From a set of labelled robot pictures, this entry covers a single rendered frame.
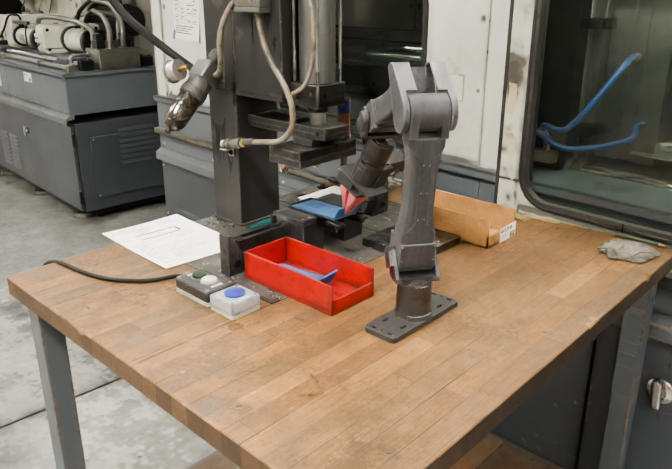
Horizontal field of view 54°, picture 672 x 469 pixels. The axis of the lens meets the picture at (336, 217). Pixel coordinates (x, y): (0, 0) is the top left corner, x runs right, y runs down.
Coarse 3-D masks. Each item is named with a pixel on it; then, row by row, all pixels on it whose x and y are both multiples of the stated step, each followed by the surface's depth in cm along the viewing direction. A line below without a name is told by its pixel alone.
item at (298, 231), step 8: (360, 208) 158; (288, 224) 147; (296, 224) 145; (312, 224) 146; (352, 224) 157; (360, 224) 159; (296, 232) 146; (304, 232) 145; (312, 232) 147; (320, 232) 149; (328, 232) 159; (344, 232) 155; (352, 232) 157; (360, 232) 160; (304, 240) 146; (312, 240) 147; (320, 240) 149; (344, 240) 156
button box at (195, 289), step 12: (60, 264) 142; (96, 276) 135; (168, 276) 134; (180, 276) 129; (216, 276) 130; (180, 288) 129; (192, 288) 126; (204, 288) 124; (216, 288) 125; (204, 300) 124
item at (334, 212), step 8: (312, 200) 157; (304, 208) 151; (312, 208) 151; (320, 208) 151; (328, 208) 151; (336, 208) 151; (344, 208) 143; (328, 216) 145; (336, 216) 143; (344, 216) 146
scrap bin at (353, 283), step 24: (288, 240) 142; (264, 264) 130; (288, 264) 142; (312, 264) 138; (336, 264) 133; (360, 264) 128; (288, 288) 127; (312, 288) 122; (336, 288) 130; (360, 288) 125; (336, 312) 121
